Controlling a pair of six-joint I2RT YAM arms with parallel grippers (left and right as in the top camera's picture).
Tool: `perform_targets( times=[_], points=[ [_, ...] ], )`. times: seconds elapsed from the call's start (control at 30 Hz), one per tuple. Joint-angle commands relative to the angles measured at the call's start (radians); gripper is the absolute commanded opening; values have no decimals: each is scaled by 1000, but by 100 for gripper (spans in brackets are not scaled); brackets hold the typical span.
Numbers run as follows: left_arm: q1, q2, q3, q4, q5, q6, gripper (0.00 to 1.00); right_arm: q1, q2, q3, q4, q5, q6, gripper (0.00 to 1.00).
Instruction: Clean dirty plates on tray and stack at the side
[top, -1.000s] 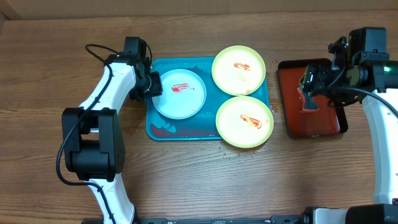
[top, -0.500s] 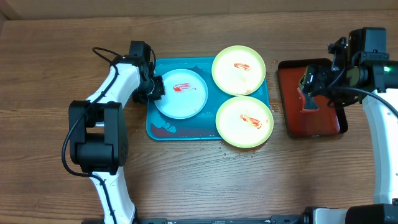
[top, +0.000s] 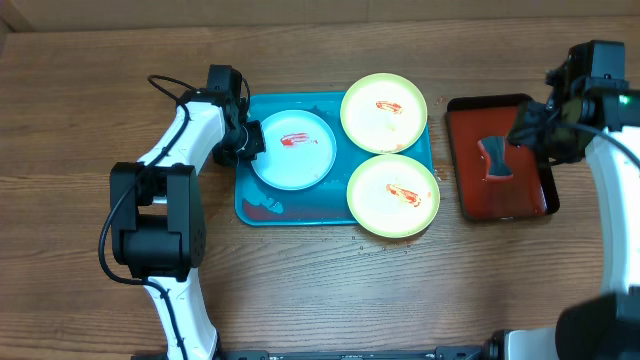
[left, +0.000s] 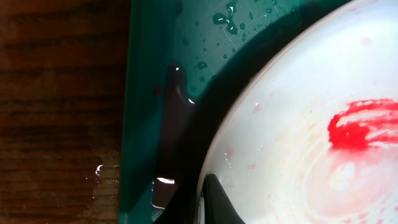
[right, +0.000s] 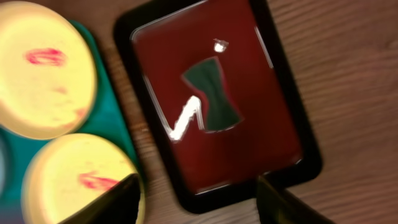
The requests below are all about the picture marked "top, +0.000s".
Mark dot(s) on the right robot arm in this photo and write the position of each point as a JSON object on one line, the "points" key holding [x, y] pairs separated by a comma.
{"points": [[591, 115]]}

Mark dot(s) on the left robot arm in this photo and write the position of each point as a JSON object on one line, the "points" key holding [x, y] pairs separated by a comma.
{"points": [[155, 233]]}

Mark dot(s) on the light blue plate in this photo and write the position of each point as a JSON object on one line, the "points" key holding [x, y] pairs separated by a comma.
{"points": [[300, 150]]}

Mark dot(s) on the yellow-green plate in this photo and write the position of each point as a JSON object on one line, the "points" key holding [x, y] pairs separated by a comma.
{"points": [[383, 113], [393, 196]]}

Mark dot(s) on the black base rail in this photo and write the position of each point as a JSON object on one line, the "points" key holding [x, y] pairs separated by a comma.
{"points": [[473, 352]]}

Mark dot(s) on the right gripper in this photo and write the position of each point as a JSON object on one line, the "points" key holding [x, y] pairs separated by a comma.
{"points": [[524, 135]]}

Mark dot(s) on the teal plastic tray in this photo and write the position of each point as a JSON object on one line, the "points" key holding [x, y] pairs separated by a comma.
{"points": [[324, 203]]}

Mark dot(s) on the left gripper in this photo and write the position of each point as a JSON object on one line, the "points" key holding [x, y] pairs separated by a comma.
{"points": [[258, 145]]}

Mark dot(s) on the black red-lined tray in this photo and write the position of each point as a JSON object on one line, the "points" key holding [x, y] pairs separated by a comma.
{"points": [[531, 192]]}

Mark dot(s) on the pink sponge dark scrubber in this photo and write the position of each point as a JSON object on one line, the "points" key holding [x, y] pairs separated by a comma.
{"points": [[493, 151]]}

